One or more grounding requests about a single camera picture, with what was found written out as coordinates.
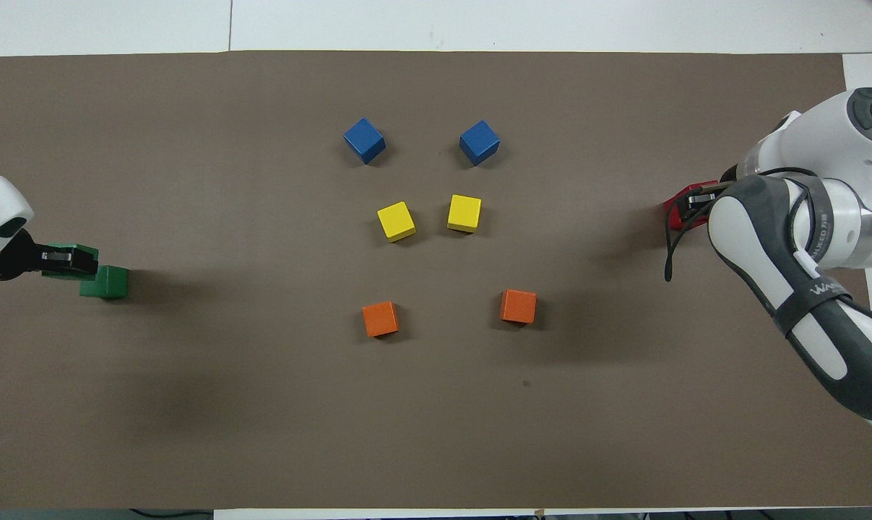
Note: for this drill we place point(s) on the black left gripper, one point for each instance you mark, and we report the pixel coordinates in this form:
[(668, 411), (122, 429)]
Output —
[(16, 260)]

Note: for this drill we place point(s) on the green wooden block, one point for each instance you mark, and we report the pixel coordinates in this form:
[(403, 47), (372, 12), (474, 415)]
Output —
[(110, 284), (74, 276)]

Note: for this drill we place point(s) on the blue wooden block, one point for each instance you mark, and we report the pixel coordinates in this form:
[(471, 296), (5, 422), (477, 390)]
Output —
[(479, 142), (364, 140)]

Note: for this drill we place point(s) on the orange wooden block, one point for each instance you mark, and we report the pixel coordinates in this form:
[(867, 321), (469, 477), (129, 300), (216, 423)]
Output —
[(380, 318), (518, 306)]

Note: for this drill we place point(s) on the brown paper table mat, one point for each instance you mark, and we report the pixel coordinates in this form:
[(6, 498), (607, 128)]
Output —
[(190, 404)]

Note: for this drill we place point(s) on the yellow wooden block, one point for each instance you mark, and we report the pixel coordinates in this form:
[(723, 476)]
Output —
[(396, 221), (464, 213)]

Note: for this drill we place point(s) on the red wooden block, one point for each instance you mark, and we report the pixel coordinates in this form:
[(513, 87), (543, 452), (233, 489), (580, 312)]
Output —
[(703, 185), (670, 211)]

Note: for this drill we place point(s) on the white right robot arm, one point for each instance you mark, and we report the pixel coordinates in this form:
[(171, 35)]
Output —
[(862, 180)]

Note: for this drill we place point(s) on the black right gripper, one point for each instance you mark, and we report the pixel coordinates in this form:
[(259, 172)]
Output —
[(732, 177)]

